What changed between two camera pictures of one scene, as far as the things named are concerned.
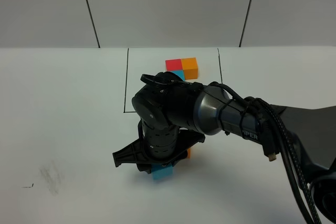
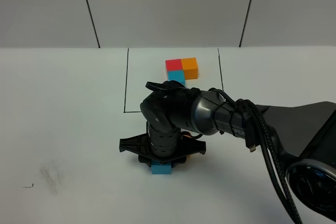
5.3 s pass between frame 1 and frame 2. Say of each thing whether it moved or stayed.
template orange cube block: stayed
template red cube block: stayed
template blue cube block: stayed
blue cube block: moved
